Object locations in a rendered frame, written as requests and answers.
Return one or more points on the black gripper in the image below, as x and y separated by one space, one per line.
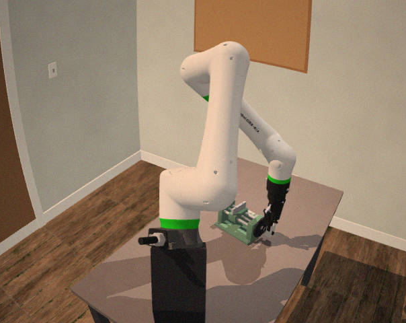
273 212

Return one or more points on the green clamp slide with handwheel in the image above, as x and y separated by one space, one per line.
242 222

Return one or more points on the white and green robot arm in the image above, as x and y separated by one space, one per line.
212 184

